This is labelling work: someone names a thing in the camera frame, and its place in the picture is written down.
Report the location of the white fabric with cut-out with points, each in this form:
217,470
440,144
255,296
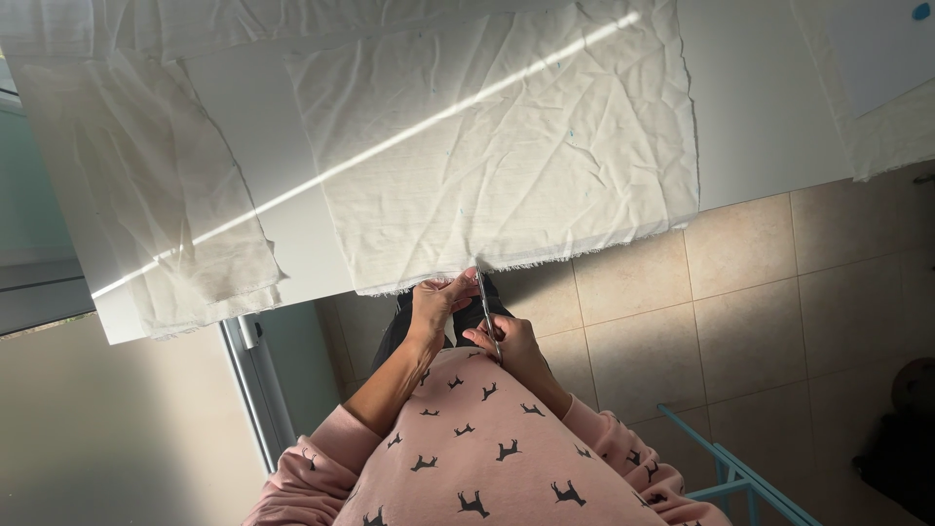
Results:
876,139

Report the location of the grey window frame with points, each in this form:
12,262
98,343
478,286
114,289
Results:
36,292

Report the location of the person's right hand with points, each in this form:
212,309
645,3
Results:
518,351

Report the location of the long white fabric strip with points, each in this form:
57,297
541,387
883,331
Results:
219,25

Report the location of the white sliding door frame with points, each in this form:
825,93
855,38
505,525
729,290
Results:
256,394

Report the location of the folded sheer white fabric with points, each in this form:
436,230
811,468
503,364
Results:
161,190

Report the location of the silver scissors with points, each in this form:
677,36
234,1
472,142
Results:
485,307

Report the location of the pink sweatshirt with black animals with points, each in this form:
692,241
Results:
482,453

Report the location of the black trousers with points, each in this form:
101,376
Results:
394,332

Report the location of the blue tailor's chalk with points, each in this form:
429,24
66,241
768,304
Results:
921,11

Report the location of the large wrinkled white fabric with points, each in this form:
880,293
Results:
497,146

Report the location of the person's left hand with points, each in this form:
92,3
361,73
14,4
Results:
431,310

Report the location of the light blue metal frame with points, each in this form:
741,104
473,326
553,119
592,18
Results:
734,475

